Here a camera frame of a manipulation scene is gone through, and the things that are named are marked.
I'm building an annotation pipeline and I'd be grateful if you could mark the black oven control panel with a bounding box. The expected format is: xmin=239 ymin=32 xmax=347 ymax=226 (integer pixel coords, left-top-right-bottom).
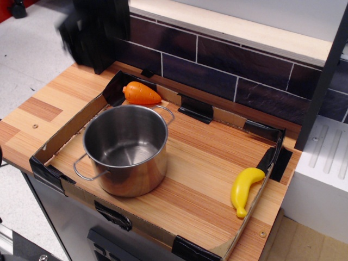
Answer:
xmin=87 ymin=229 xmax=175 ymax=260

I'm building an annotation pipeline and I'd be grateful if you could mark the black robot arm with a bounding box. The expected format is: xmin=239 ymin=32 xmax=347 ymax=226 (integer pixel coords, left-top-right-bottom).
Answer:
xmin=58 ymin=0 xmax=130 ymax=74

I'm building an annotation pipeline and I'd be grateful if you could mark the orange toy carrot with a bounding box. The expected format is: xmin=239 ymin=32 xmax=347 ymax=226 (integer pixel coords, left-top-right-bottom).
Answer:
xmin=122 ymin=81 xmax=162 ymax=105

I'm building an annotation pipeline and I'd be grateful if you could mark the black chair caster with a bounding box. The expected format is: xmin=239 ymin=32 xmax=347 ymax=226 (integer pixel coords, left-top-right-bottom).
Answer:
xmin=8 ymin=0 xmax=27 ymax=19

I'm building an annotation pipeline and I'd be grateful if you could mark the yellow toy banana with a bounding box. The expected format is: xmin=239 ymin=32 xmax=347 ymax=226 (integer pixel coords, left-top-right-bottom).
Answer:
xmin=230 ymin=167 xmax=266 ymax=218

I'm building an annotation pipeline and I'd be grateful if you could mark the dark brick backsplash shelf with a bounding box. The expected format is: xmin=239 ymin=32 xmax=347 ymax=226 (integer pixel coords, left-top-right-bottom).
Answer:
xmin=84 ymin=0 xmax=348 ymax=152

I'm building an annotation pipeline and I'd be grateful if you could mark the cardboard fence with black tape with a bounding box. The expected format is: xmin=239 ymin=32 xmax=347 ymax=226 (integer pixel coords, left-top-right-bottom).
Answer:
xmin=29 ymin=71 xmax=299 ymax=260

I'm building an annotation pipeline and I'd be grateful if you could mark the stainless steel pot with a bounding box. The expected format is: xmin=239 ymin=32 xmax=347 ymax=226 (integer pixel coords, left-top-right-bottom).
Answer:
xmin=73 ymin=105 xmax=175 ymax=197

